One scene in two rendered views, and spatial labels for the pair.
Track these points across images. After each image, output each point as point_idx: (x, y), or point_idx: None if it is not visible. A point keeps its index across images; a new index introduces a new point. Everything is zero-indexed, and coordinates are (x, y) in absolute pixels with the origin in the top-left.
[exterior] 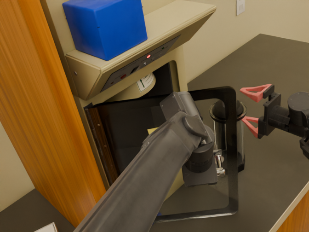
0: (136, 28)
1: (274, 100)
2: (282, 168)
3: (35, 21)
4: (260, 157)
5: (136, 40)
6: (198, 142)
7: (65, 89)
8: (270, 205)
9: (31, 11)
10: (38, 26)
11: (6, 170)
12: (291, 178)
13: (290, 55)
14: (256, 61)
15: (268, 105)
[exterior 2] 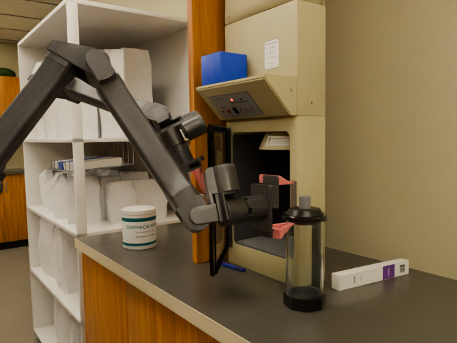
0: (215, 73)
1: (260, 186)
2: (285, 332)
3: (190, 57)
4: (313, 323)
5: (214, 80)
6: (149, 118)
7: (192, 94)
8: (226, 314)
9: (190, 52)
10: (190, 60)
11: None
12: (263, 334)
13: None
14: None
15: (251, 185)
